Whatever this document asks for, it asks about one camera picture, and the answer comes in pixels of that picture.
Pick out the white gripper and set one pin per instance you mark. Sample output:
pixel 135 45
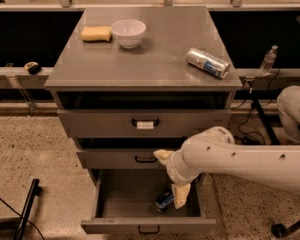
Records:
pixel 173 167

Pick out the blue pepsi can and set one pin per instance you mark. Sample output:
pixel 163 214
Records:
pixel 164 201

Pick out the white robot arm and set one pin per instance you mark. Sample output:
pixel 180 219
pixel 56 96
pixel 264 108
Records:
pixel 214 151

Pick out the grey open bottom drawer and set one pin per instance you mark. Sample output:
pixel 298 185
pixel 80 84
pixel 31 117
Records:
pixel 125 203

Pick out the grey middle drawer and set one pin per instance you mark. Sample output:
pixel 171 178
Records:
pixel 118 159

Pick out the grey drawer cabinet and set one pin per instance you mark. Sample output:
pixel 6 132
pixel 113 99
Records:
pixel 152 76

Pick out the grey top drawer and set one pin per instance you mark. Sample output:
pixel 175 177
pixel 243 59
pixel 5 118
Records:
pixel 124 123

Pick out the silver blue energy drink can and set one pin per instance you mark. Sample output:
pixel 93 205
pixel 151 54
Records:
pixel 208 63

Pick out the black office chair base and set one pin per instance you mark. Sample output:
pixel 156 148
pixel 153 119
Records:
pixel 281 231

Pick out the black stand leg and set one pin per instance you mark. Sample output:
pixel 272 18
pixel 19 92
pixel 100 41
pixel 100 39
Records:
pixel 34 191

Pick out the person in beige trousers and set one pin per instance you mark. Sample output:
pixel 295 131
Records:
pixel 288 103

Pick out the white bowl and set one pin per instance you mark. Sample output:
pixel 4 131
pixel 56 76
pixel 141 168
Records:
pixel 129 32

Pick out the clear plastic water bottle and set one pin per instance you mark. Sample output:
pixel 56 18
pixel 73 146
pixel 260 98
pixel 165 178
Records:
pixel 268 60

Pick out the yellow sponge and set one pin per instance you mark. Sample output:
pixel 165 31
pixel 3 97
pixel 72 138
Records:
pixel 99 33

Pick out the black yellow tape measure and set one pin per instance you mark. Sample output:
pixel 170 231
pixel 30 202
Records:
pixel 32 67

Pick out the black power adapter with cable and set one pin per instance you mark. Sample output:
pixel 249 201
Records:
pixel 248 138

